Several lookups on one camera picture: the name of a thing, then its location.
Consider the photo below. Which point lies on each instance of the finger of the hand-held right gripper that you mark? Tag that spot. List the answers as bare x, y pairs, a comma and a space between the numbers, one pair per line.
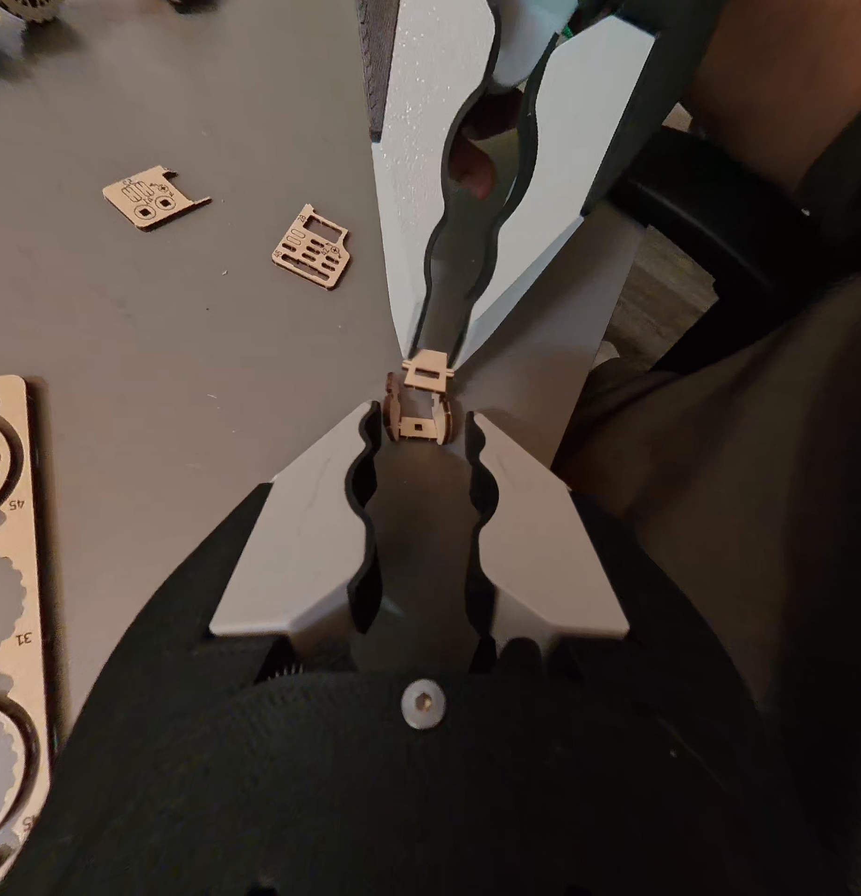
584, 126
423, 105

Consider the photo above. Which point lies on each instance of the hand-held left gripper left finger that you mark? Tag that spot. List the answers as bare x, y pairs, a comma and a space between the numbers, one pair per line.
297, 546

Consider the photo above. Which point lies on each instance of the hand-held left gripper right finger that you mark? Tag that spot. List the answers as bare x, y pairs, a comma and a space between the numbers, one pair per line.
549, 553

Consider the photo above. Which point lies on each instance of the small wooden puzzle assembly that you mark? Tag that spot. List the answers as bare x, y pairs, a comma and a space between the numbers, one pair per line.
416, 425

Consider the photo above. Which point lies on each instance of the slotted wooden puzzle piece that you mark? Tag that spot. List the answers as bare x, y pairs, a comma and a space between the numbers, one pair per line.
427, 371

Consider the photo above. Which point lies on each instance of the person's right forearm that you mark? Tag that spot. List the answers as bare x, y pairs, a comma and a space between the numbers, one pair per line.
766, 91

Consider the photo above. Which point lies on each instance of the grey desk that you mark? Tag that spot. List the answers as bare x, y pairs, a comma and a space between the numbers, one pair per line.
192, 315

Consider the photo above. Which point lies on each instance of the person's right hand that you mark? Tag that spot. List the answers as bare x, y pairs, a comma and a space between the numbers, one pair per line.
479, 168

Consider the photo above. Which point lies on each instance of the black office chair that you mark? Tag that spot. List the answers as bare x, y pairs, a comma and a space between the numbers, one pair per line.
752, 231

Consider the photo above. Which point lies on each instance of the wooden offcut with slot grid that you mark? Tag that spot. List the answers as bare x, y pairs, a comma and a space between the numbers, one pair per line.
311, 248

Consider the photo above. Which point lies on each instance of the person's brown clothing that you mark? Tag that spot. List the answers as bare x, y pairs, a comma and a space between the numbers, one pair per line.
752, 455

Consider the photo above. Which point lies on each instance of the wooden offcut with square holes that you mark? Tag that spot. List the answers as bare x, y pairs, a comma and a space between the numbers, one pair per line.
147, 199

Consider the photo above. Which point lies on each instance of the wooden puzzle sheet with gear holes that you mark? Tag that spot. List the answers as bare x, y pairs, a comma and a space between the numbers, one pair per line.
25, 672

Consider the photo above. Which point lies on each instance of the assembled wooden mechanical model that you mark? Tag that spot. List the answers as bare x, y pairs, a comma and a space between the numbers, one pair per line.
24, 7

